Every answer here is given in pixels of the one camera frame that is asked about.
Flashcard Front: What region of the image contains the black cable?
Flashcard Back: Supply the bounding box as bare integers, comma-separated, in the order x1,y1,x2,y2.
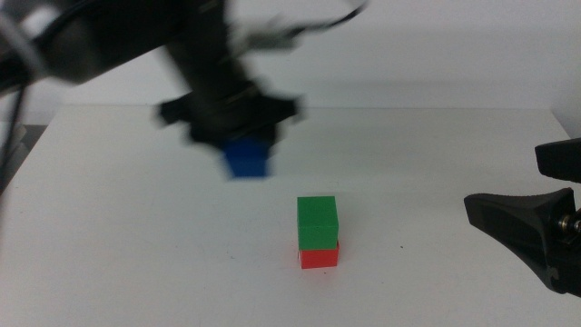
235,0,369,52

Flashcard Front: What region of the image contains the white side table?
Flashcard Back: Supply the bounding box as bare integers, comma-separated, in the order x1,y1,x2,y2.
0,121,29,187

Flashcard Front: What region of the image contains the red cube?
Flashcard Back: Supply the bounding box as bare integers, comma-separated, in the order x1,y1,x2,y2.
298,242,341,271

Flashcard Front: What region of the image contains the blue cube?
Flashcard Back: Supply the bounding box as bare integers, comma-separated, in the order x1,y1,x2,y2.
222,137,272,180

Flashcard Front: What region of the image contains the green cube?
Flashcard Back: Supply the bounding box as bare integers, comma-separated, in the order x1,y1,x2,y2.
296,195,340,252

